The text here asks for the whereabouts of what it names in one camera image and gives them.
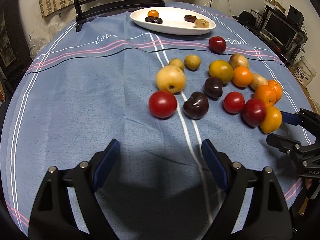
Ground yellow orange citrus fruit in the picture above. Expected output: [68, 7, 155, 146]
[259, 106, 282, 134]

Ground large red plum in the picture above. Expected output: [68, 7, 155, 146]
[241, 98, 266, 127]

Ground mandarin orange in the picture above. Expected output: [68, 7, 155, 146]
[267, 80, 283, 102]
[253, 85, 276, 107]

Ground beige potato fruit front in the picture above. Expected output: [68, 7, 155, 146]
[249, 73, 268, 91]

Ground beige potato fruit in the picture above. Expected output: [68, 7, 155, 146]
[249, 73, 268, 91]
[229, 53, 249, 69]

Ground red tomato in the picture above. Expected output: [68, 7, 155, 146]
[223, 92, 245, 114]
[149, 90, 177, 119]

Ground smooth small orange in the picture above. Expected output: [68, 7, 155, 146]
[232, 66, 253, 88]

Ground dark cherry back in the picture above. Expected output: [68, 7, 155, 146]
[204, 77, 223, 99]

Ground dark cherry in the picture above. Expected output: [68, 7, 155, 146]
[183, 92, 209, 120]
[204, 77, 223, 99]

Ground dark cherry front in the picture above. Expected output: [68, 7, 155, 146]
[183, 92, 209, 120]

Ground yellow pale pear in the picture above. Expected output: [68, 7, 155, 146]
[155, 65, 186, 93]

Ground small longan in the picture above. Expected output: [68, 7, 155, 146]
[168, 58, 185, 71]
[184, 55, 201, 70]

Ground large beige round fruit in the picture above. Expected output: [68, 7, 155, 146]
[194, 19, 210, 29]

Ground dark maroon mangosteen fruit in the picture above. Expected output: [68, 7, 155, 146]
[184, 15, 197, 23]

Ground large dark wrinkled fruit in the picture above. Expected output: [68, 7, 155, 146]
[145, 16, 163, 24]

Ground orange persimmon fruit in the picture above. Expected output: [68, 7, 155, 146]
[148, 10, 159, 17]

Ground white bucket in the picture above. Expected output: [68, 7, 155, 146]
[293, 56, 317, 87]

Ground beige potato fruit back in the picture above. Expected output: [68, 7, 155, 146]
[229, 53, 249, 69]

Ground computer monitor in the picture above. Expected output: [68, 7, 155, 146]
[262, 12, 298, 48]

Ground green yellow citrus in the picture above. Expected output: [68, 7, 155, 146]
[208, 60, 234, 83]

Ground black speaker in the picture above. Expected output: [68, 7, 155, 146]
[287, 5, 304, 29]

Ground red plum near plate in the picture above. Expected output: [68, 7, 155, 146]
[208, 36, 227, 54]

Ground blue striped tablecloth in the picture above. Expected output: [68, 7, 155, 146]
[1, 2, 310, 239]

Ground white oval plate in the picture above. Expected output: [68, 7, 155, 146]
[130, 7, 216, 36]

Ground dark framed painting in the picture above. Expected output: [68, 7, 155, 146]
[1, 0, 31, 77]

